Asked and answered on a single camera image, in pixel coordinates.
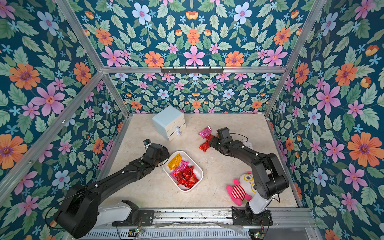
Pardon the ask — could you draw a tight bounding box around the pink white plush owl toy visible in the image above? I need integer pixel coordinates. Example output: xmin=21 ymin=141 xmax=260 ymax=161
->
xmin=226 ymin=172 xmax=257 ymax=206

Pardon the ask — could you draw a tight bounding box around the white plastic storage box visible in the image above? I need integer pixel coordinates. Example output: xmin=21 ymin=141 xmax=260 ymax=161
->
xmin=162 ymin=151 xmax=204 ymax=192

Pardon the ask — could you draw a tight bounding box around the magenta foil tea bag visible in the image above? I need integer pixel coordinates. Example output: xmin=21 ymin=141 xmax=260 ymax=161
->
xmin=199 ymin=126 xmax=212 ymax=139
xmin=171 ymin=160 xmax=189 ymax=181

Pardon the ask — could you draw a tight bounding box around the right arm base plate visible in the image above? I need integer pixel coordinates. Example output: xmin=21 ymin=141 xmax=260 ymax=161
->
xmin=231 ymin=207 xmax=273 ymax=227

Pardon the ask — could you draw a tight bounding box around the red foil tea bag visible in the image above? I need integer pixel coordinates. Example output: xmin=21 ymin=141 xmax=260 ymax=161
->
xmin=177 ymin=166 xmax=199 ymax=190
xmin=200 ymin=135 xmax=214 ymax=153

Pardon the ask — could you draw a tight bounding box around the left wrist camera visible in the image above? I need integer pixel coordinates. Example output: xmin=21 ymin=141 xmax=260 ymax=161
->
xmin=143 ymin=139 xmax=152 ymax=150

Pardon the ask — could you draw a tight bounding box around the small white plush toy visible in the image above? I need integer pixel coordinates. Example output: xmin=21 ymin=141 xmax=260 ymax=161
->
xmin=244 ymin=142 xmax=253 ymax=149

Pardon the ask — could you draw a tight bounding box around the black hook rail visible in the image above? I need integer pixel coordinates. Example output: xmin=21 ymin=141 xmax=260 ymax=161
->
xmin=160 ymin=67 xmax=224 ymax=75

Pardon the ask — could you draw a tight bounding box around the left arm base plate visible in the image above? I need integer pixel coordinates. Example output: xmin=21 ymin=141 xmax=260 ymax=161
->
xmin=112 ymin=200 xmax=155 ymax=227

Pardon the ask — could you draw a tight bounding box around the pale blue mini drawer cabinet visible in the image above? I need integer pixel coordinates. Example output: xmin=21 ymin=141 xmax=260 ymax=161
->
xmin=152 ymin=106 xmax=186 ymax=141

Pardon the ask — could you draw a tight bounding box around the yellow foil tea bag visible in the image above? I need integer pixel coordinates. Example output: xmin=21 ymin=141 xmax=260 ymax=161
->
xmin=168 ymin=154 xmax=183 ymax=171

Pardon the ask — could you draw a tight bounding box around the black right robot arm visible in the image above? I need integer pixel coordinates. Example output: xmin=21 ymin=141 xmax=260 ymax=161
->
xmin=209 ymin=128 xmax=290 ymax=217

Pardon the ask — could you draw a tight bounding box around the aluminium cage frame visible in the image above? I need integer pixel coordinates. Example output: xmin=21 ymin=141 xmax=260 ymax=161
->
xmin=1 ymin=1 xmax=324 ymax=240

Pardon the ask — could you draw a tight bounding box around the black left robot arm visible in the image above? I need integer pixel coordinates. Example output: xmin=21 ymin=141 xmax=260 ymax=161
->
xmin=55 ymin=143 xmax=171 ymax=239

